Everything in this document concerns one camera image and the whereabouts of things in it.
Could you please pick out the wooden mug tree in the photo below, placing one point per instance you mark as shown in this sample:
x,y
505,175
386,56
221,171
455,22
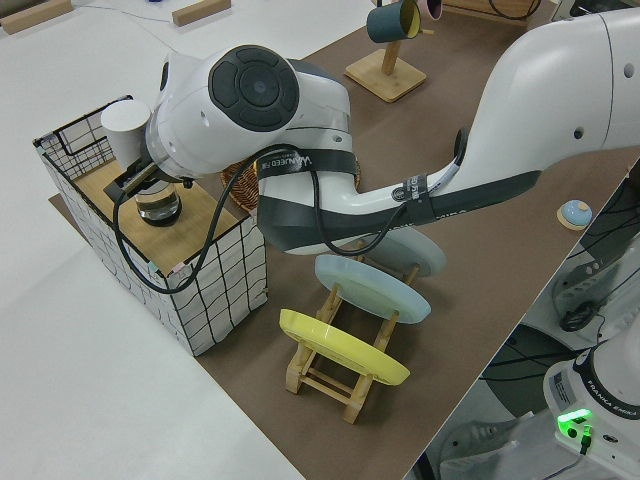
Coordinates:
x,y
385,80

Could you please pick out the wooden dish rack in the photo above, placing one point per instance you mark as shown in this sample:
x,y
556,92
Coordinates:
x,y
320,385

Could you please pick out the brown table mat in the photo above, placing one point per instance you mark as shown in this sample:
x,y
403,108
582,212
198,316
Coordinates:
x,y
450,310

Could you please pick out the grey plate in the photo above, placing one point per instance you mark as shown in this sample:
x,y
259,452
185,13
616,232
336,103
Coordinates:
x,y
425,252

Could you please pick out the yellow plate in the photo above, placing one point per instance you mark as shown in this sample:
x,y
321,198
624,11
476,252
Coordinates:
x,y
340,350

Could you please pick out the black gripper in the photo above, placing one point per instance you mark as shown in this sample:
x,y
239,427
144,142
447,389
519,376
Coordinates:
x,y
167,181

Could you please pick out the light blue plate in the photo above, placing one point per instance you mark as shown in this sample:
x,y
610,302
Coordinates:
x,y
370,290

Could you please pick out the pink mug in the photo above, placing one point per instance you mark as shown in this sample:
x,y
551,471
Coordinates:
x,y
432,7

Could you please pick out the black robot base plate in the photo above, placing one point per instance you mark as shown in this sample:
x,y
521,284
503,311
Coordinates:
x,y
515,350

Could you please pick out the wooden drawer cabinet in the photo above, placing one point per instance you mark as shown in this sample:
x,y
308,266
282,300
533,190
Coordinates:
x,y
475,9

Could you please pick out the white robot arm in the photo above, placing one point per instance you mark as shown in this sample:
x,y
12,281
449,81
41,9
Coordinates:
x,y
540,100

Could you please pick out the brown wicker basket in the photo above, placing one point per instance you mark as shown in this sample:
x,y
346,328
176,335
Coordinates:
x,y
240,190

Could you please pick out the wooden block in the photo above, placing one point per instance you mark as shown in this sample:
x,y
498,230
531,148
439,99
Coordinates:
x,y
35,17
200,11

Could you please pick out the dark teal mug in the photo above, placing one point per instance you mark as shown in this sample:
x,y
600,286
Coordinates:
x,y
390,22

